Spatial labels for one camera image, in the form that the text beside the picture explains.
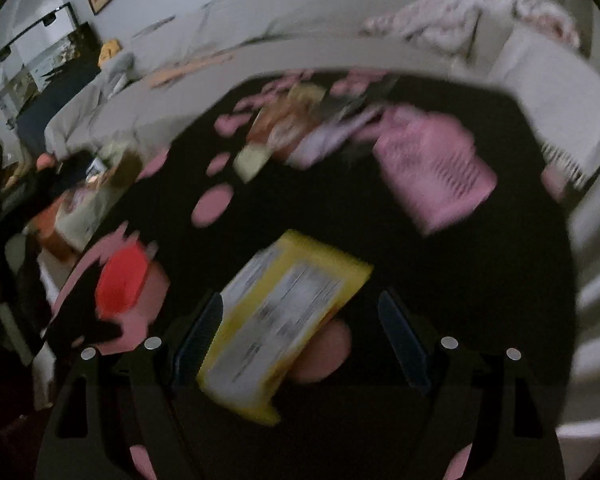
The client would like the yellow silver snack bag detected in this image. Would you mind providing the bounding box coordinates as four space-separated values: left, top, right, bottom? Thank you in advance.
197 231 373 426

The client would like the red box lid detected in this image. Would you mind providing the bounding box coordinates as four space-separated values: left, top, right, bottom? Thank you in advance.
95 242 150 320

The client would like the pink plastic basket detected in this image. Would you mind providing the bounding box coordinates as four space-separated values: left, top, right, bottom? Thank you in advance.
373 106 498 234

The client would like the orange long shoehorn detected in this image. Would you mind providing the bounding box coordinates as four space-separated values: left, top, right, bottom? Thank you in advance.
146 53 233 88

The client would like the grey plush toy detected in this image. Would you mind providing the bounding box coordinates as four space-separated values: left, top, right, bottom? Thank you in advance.
102 52 134 99

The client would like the orange snack packet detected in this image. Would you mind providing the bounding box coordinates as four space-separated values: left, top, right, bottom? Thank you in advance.
246 96 321 160

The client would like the yellow plush toy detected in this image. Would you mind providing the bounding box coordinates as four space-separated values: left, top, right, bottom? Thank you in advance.
98 39 122 67

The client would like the glass fish tank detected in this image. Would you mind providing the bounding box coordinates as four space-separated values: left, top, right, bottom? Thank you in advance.
0 2 100 129

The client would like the pink floral blanket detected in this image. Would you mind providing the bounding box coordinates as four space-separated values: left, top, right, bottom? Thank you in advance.
362 0 581 56

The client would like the grey covered sofa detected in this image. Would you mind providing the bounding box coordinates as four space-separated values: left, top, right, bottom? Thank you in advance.
44 0 600 186

